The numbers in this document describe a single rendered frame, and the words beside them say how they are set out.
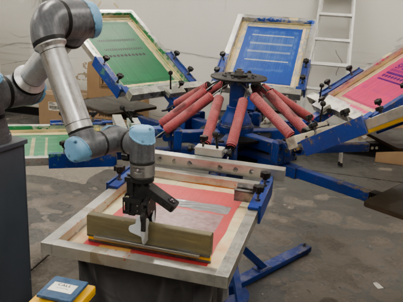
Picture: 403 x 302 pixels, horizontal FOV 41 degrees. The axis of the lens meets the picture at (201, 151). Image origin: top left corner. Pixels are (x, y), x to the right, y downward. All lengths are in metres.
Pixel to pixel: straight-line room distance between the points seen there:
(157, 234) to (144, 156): 0.25
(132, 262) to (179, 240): 0.16
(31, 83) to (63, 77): 0.37
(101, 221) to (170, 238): 0.23
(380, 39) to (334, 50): 0.48
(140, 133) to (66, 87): 0.25
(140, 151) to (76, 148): 0.18
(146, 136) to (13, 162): 0.62
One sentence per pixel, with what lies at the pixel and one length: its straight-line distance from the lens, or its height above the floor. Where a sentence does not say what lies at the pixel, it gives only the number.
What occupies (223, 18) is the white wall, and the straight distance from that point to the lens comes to 6.18.
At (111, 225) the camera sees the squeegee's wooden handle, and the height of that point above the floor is 1.03.
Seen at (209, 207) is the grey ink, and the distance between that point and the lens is 2.02.
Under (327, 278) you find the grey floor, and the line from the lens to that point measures 3.60.
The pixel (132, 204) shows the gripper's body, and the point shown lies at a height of 1.12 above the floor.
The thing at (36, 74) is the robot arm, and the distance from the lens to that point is 1.90.
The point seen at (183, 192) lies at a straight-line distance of 2.16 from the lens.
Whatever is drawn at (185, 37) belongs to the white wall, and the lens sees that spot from 6.32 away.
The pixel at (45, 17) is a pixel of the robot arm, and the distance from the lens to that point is 1.62.
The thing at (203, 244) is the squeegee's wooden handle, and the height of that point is 1.02.
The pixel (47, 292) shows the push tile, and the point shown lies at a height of 0.97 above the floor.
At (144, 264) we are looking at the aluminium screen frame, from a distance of 1.58.
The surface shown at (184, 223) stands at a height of 0.95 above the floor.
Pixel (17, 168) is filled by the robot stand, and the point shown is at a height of 1.10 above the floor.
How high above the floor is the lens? 1.76
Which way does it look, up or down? 17 degrees down
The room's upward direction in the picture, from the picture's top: 3 degrees clockwise
